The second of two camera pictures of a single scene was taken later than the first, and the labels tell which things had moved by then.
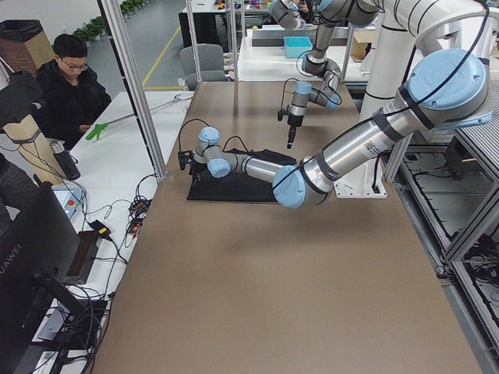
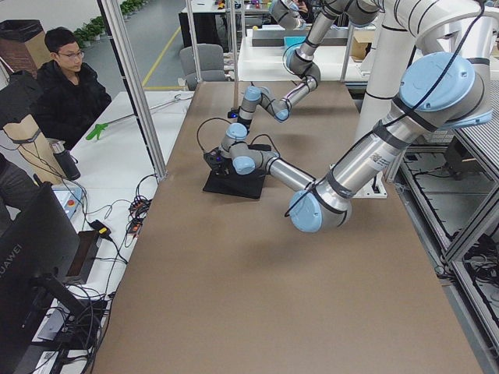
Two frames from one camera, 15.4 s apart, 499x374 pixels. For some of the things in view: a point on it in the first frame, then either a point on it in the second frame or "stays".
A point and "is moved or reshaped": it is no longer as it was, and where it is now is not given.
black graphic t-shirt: x=235 y=186 is moved or reshaped
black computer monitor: x=39 y=245 stays
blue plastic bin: x=295 y=46 stays
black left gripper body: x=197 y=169 → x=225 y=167
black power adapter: x=101 y=228 stays
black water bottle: x=68 y=164 stays
